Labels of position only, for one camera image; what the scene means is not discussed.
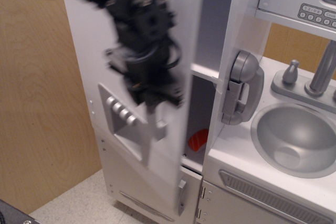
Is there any black equipment corner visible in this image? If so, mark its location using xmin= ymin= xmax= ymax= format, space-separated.
xmin=1 ymin=200 xmax=40 ymax=224

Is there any silver faucet assembly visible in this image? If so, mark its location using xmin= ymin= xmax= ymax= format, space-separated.
xmin=271 ymin=40 xmax=335 ymax=113

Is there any brass lower hinge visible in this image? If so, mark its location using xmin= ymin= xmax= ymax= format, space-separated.
xmin=196 ymin=208 xmax=202 ymax=219

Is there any orange toy salmon sushi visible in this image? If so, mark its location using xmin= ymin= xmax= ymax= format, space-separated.
xmin=188 ymin=129 xmax=209 ymax=152

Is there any silver door handle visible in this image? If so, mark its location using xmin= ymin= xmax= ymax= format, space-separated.
xmin=144 ymin=105 xmax=167 ymax=167
xmin=176 ymin=179 xmax=187 ymax=216

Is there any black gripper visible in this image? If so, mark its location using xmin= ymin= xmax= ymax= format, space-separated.
xmin=105 ymin=42 xmax=184 ymax=113

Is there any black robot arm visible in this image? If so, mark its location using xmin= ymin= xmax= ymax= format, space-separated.
xmin=87 ymin=0 xmax=183 ymax=111

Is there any brass upper hinge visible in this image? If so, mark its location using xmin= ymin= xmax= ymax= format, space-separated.
xmin=200 ymin=187 xmax=205 ymax=199

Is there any grey oven vent panel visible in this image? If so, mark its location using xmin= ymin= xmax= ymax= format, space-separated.
xmin=218 ymin=170 xmax=334 ymax=223

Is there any silver ice dispenser panel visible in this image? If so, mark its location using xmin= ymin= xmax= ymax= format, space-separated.
xmin=98 ymin=84 xmax=151 ymax=166

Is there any white toy kitchen cabinet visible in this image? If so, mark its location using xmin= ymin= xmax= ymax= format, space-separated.
xmin=192 ymin=0 xmax=335 ymax=223

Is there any grey toy telephone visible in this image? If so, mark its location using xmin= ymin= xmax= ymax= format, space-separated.
xmin=221 ymin=50 xmax=265 ymax=125

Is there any brass hinge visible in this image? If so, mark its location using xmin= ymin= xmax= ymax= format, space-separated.
xmin=200 ymin=187 xmax=205 ymax=199
xmin=196 ymin=208 xmax=202 ymax=219

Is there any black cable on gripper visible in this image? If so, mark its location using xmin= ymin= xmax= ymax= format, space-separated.
xmin=146 ymin=40 xmax=183 ymax=69

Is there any silver toy sink basin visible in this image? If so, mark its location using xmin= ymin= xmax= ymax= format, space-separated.
xmin=250 ymin=103 xmax=335 ymax=178

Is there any white lower freezer door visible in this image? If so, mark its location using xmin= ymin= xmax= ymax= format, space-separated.
xmin=101 ymin=140 xmax=203 ymax=224

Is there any white fridge door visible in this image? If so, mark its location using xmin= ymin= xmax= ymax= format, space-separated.
xmin=62 ymin=0 xmax=207 ymax=211

